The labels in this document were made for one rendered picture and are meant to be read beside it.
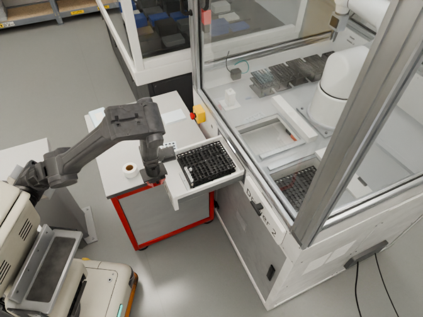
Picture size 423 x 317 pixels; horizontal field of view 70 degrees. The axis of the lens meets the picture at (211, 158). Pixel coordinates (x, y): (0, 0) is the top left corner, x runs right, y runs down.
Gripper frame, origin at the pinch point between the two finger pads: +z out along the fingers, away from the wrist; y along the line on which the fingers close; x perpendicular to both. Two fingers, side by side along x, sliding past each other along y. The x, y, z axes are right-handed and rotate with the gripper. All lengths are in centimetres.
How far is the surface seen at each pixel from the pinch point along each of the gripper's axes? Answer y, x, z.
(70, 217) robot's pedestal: -52, 41, 60
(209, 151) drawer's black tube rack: 28.3, 7.1, 0.2
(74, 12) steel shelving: -5, 368, 83
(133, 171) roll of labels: -7.0, 18.7, 9.8
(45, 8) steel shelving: -38, 394, 82
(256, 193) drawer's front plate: 35.3, -23.9, -2.6
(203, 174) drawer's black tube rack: 20.2, -3.8, 0.4
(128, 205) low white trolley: -15.3, 14.2, 30.0
